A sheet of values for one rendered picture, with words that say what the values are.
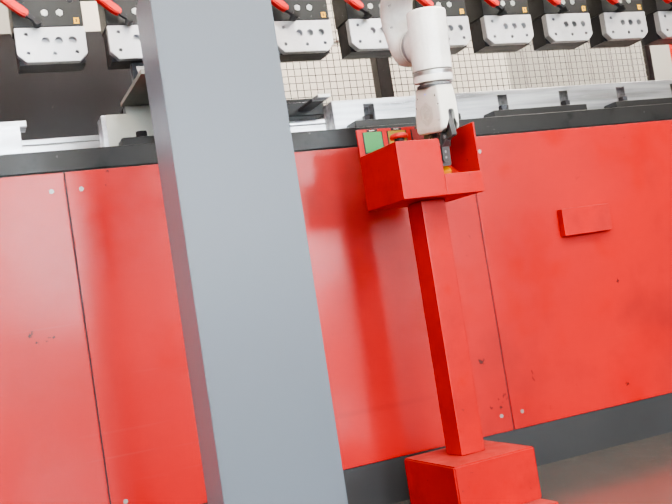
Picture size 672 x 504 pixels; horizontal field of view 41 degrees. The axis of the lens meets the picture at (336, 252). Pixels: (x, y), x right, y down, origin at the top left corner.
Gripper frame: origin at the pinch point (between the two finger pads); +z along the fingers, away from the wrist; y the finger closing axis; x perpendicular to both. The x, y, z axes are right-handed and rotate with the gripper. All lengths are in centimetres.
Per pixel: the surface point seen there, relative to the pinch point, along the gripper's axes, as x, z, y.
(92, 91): -49, -31, -97
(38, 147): -71, -15, -69
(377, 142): -9.7, -5.0, -10.1
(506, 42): 48, -29, -33
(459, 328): -4.5, 36.4, 5.5
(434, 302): -8.7, 30.2, 3.6
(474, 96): 36, -15, -34
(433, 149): -6.0, -1.6, 5.7
